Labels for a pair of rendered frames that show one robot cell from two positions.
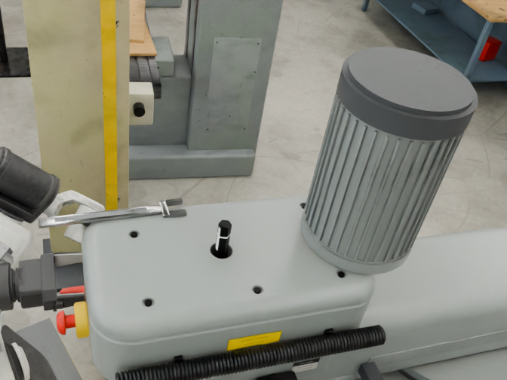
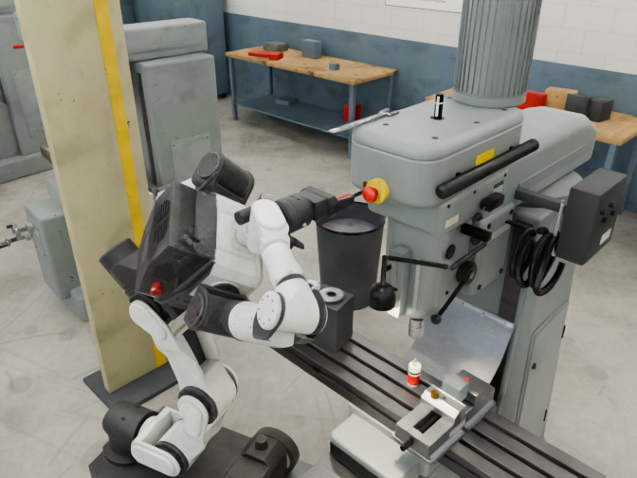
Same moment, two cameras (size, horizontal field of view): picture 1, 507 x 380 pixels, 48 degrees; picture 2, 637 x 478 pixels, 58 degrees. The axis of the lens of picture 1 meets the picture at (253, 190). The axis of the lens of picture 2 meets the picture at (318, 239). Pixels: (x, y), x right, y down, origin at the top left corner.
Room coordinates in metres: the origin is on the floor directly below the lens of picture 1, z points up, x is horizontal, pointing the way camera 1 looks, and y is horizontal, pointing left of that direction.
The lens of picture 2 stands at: (-0.55, 0.84, 2.32)
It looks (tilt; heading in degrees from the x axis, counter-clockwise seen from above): 29 degrees down; 338
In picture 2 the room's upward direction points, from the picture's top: straight up
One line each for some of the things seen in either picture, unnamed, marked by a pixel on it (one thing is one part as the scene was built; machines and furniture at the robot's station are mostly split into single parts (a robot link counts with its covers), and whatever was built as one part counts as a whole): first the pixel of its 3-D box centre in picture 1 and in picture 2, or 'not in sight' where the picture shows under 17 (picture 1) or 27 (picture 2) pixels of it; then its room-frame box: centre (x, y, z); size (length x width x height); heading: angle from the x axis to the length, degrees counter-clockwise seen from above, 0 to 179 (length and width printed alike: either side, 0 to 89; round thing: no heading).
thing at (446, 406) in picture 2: not in sight; (443, 403); (0.50, 0.02, 1.06); 0.12 x 0.06 x 0.04; 22
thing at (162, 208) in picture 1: (114, 214); (363, 120); (0.70, 0.23, 1.89); 0.24 x 0.04 x 0.01; 116
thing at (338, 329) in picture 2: not in sight; (319, 312); (1.06, 0.20, 1.07); 0.22 x 0.12 x 0.20; 35
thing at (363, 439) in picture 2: not in sight; (407, 421); (0.67, 0.03, 0.83); 0.50 x 0.35 x 0.12; 114
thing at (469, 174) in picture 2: (258, 355); (490, 165); (0.55, -0.06, 1.79); 0.45 x 0.04 x 0.04; 114
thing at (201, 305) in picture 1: (224, 280); (437, 146); (0.67, 0.02, 1.81); 0.47 x 0.26 x 0.16; 114
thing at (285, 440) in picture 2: not in sight; (275, 450); (1.00, 0.41, 0.50); 0.20 x 0.05 x 0.20; 43
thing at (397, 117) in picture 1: (379, 163); (496, 39); (0.77, -0.19, 2.05); 0.20 x 0.20 x 0.32
